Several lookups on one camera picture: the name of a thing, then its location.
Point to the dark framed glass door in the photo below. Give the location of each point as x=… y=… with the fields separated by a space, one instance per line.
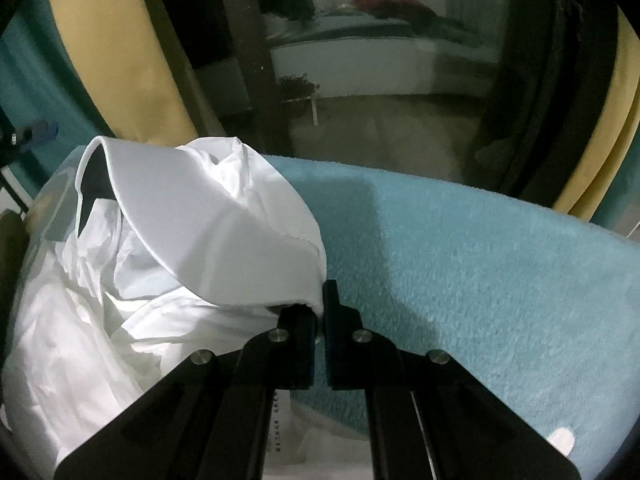
x=375 y=110

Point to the yellow curtain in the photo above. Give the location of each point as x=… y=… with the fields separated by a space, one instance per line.
x=610 y=135
x=115 y=60

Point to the olive green cloth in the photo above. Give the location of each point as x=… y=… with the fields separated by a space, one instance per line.
x=10 y=245

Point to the teal curtain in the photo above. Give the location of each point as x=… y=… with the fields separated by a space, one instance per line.
x=40 y=75

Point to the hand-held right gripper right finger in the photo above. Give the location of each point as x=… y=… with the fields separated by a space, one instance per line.
x=342 y=355

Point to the blue dinosaur printed blanket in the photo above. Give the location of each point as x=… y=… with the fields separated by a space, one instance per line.
x=475 y=270

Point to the white shirt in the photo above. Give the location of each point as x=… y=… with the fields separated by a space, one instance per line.
x=200 y=220

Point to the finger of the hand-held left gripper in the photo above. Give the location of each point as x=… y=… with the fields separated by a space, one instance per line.
x=42 y=132

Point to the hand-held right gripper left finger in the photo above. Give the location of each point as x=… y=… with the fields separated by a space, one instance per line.
x=297 y=355

